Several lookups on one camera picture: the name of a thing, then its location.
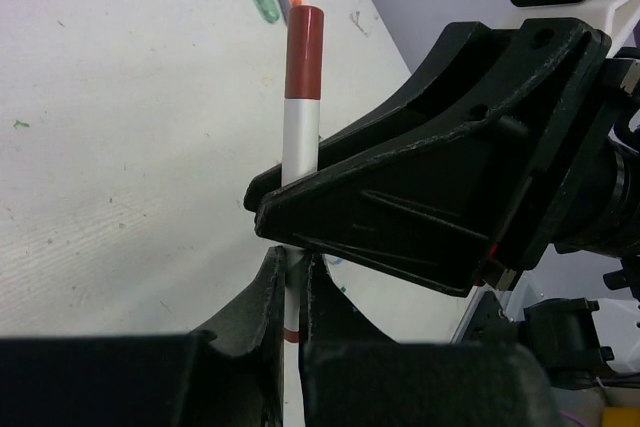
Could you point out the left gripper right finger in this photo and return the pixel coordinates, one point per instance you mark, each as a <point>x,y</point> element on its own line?
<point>352,374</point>

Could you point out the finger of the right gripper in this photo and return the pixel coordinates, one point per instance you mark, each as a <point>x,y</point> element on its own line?
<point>429,205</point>
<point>463,54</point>

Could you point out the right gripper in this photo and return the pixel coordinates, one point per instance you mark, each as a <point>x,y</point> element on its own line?
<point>590,198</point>

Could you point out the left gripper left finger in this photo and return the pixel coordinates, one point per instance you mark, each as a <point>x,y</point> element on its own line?
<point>227,372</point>

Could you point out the brown cap marker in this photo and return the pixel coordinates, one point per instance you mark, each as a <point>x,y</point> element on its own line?
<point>304,57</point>

